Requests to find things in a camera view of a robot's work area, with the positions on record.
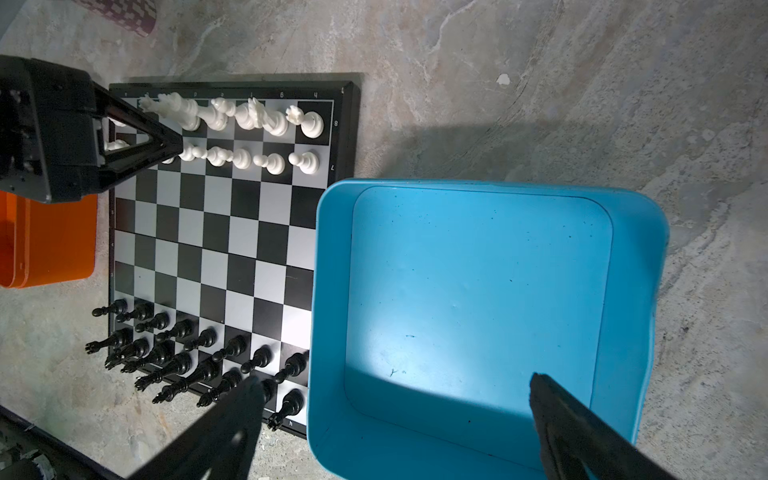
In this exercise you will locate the white rook chess piece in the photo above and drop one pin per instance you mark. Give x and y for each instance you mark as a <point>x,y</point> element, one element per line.
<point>310,123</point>

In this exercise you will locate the white pawn right edge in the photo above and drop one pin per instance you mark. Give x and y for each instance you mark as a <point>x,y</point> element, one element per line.
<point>308,162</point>

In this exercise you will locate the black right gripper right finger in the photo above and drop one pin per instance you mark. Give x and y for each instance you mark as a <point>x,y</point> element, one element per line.
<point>576,444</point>

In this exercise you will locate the orange plastic tray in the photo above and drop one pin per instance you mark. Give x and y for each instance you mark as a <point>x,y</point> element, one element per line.
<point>46,243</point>

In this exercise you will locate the blue plastic tray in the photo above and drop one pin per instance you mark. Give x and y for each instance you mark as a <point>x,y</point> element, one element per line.
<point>435,302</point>

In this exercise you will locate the white pawn far corner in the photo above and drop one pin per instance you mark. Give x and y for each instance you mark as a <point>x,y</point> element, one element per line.
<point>116,145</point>

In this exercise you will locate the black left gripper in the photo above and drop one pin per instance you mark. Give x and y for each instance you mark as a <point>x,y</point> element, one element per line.
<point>53,146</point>

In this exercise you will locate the black pawn near corner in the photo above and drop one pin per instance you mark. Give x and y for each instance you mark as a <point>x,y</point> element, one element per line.
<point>294,366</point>

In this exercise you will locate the black and silver chessboard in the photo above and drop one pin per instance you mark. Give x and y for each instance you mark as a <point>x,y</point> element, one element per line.
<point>209,249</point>

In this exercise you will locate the black rook near corner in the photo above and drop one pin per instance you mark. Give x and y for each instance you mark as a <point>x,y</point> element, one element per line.
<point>292,404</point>

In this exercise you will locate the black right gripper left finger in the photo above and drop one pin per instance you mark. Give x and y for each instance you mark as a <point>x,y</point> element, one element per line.
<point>219,445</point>

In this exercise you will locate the pink checkered small cup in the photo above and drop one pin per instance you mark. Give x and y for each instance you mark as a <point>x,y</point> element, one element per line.
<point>137,16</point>

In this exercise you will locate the black knight near corner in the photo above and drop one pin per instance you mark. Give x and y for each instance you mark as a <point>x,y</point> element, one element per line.
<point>269,388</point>

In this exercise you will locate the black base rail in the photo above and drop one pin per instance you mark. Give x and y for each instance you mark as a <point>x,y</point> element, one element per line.
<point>28,452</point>

